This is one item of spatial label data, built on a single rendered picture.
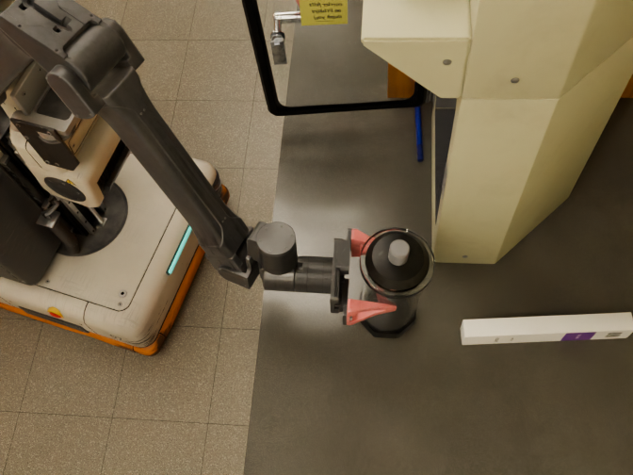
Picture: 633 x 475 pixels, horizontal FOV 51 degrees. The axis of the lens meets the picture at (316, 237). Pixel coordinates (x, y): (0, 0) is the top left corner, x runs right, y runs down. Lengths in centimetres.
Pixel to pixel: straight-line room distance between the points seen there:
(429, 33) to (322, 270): 42
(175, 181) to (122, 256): 117
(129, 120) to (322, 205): 51
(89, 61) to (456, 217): 58
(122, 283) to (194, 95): 95
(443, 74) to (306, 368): 58
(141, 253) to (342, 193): 94
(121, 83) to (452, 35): 40
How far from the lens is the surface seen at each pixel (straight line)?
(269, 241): 96
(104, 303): 205
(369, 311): 103
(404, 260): 94
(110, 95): 86
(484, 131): 87
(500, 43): 75
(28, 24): 87
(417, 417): 113
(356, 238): 102
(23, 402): 238
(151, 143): 90
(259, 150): 250
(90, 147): 164
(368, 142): 134
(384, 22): 75
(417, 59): 76
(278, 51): 117
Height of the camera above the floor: 205
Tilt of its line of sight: 63 degrees down
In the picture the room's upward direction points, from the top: 11 degrees counter-clockwise
